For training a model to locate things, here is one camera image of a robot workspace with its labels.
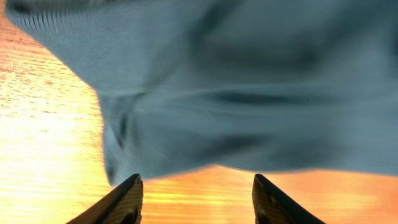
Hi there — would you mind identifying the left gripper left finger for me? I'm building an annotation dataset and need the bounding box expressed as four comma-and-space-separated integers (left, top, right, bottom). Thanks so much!
67, 174, 144, 224

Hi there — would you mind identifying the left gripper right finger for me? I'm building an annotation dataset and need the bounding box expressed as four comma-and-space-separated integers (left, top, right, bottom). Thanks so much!
252, 174, 325, 224

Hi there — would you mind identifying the blue polo shirt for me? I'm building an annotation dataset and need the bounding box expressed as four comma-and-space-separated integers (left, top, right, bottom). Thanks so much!
5, 0, 397, 185

